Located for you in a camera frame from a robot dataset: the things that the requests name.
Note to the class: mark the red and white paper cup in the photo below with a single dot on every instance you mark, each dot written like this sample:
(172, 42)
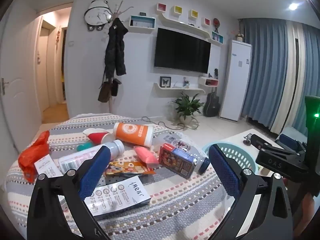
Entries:
(100, 136)

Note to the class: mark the yellow cube wall box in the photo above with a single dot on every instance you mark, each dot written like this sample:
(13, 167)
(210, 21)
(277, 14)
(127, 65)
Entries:
(177, 10)
(193, 14)

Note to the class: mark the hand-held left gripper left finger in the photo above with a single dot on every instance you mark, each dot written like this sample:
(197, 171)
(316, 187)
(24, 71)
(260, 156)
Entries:
(95, 172)

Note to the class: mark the white curved wall shelf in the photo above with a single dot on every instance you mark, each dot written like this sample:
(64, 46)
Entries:
(180, 23)

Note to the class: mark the black acoustic guitar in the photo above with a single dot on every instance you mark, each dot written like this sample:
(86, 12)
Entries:
(212, 106)

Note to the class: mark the small potted flowers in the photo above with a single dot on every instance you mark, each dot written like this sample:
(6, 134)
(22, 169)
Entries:
(240, 36)

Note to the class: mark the black flat television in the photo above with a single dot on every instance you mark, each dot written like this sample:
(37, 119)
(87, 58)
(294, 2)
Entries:
(182, 50)

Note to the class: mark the yellow cartoon snack wrapper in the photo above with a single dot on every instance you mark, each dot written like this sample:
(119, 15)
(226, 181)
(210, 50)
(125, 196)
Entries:
(130, 168)

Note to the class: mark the small teal box shelf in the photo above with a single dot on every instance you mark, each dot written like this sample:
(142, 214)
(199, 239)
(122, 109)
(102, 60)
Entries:
(217, 37)

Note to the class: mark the teal plastic packet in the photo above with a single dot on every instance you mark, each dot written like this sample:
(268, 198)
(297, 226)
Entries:
(84, 146)

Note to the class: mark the white light switch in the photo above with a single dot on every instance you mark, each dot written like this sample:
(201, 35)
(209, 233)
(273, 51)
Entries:
(71, 43)

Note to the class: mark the large white printed box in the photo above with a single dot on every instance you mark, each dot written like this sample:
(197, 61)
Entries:
(117, 195)

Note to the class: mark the orange paper cup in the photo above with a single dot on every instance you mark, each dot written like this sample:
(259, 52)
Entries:
(132, 133)

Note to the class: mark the person's right forearm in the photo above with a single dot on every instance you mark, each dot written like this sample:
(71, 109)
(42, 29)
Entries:
(311, 210)

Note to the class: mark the blue and white curtain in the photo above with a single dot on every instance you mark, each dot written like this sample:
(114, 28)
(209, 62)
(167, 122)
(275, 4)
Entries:
(270, 75)

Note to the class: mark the small black hanging bag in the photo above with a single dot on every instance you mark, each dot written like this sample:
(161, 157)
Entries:
(115, 87)

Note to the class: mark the clear bottle with blue cap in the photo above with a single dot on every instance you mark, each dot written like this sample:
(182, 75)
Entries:
(203, 165)

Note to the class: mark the round ceiling light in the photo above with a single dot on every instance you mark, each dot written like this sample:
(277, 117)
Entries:
(293, 6)

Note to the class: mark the white coffee table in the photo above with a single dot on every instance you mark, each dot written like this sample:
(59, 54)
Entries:
(240, 136)

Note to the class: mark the small colourful figurine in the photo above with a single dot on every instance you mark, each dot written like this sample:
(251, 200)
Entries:
(186, 82)

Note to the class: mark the panda wall clock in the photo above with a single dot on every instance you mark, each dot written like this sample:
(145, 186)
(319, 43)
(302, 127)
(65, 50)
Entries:
(96, 15)

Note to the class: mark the red cube wall box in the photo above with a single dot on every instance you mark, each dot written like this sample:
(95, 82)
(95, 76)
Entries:
(162, 7)
(206, 21)

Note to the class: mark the light blue chair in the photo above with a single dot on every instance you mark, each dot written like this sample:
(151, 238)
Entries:
(292, 130)

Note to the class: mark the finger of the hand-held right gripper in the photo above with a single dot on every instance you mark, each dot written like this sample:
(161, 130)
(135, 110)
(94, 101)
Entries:
(265, 143)
(291, 141)

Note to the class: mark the framed butterfly picture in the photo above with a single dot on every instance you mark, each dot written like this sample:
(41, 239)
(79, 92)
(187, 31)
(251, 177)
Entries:
(165, 82)

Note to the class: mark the black hanging jacket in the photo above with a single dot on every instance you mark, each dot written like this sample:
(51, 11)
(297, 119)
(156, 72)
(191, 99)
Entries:
(116, 50)

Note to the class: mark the long teal-edged box shelf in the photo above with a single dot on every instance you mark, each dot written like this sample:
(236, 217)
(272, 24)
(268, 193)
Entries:
(142, 17)

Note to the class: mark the red plastic bag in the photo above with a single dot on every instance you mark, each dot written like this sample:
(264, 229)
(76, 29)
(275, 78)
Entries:
(30, 160)

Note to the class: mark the brown hanging bag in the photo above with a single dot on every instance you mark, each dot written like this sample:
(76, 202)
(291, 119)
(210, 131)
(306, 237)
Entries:
(104, 92)

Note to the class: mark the white and red box shelf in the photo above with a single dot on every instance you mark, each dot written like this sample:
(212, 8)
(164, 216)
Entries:
(208, 82)

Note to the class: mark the pink plastic packet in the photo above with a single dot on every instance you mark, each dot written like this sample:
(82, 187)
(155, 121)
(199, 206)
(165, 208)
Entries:
(146, 155)

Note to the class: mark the white plastic bottle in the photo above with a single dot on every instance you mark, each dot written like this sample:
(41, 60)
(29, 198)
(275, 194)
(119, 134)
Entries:
(80, 158)

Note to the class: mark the white standing air conditioner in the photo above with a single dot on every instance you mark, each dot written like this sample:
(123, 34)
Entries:
(235, 80)

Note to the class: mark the red printed carton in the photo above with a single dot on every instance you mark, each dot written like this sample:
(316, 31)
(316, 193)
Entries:
(178, 159)

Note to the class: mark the small white printed box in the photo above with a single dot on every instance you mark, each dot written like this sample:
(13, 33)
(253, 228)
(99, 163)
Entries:
(47, 167)

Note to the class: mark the red fan ornament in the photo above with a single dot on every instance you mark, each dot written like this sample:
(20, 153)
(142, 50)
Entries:
(216, 23)

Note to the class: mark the white door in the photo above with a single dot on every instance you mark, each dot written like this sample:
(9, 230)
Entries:
(20, 75)

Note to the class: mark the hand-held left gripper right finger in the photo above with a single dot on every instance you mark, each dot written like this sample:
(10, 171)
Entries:
(225, 172)

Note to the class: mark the teal plastic laundry basket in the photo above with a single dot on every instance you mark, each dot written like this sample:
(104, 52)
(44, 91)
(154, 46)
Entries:
(237, 155)

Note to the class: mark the small metal stand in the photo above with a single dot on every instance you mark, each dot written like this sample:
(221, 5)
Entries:
(247, 140)

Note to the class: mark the white low wall shelf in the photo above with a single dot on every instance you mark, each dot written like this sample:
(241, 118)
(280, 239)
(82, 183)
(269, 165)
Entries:
(175, 89)

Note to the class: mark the green potted plant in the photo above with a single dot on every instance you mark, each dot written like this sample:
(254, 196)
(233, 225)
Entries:
(186, 105)

